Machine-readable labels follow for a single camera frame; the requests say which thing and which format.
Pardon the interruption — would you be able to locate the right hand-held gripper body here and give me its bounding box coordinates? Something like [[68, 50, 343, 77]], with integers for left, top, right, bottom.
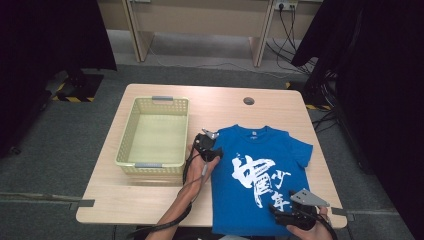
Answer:
[[283, 188, 330, 231]]

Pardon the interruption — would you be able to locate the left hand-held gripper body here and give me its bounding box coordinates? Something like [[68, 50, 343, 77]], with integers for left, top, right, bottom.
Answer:
[[193, 128, 219, 162]]

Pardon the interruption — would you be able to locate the blue printed t-shirt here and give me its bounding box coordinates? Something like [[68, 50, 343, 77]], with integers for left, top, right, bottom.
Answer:
[[210, 124, 314, 238]]

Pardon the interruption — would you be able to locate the pale yellow plastic basket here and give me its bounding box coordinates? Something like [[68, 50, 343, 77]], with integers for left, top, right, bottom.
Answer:
[[114, 95, 190, 177]]

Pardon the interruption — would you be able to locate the person's right hand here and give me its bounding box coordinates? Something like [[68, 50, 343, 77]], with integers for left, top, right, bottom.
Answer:
[[286, 206, 334, 240]]

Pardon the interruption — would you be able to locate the person's left hand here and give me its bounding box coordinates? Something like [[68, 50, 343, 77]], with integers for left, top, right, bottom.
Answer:
[[184, 144, 221, 193]]

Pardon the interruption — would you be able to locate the grey tape strip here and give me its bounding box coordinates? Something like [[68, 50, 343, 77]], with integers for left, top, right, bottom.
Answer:
[[330, 206, 356, 223], [69, 199, 96, 211]]

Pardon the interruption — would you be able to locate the black stand base striped tape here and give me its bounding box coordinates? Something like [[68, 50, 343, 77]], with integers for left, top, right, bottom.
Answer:
[[284, 81, 334, 112], [49, 68, 105, 104]]

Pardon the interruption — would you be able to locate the dark curtain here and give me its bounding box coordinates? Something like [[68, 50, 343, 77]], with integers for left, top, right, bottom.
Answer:
[[291, 0, 424, 240], [0, 0, 118, 158]]

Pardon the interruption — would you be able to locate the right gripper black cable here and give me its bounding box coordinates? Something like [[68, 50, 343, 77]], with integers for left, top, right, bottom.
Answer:
[[313, 213, 338, 240]]

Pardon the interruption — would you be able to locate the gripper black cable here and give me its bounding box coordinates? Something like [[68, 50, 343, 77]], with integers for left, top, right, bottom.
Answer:
[[313, 213, 338, 240], [128, 146, 214, 239]]

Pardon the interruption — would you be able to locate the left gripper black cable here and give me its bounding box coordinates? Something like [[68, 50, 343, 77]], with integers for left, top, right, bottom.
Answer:
[[128, 146, 214, 239]]

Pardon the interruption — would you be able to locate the black floor cable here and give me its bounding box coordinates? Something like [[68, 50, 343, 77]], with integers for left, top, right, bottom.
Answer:
[[311, 109, 339, 134]]

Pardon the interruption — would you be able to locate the black power cable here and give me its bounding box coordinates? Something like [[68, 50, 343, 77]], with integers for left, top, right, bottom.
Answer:
[[277, 4, 301, 54], [290, 4, 298, 51]]

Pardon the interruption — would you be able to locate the white wall power socket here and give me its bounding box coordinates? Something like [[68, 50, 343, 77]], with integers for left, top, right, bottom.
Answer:
[[273, 0, 299, 10]]

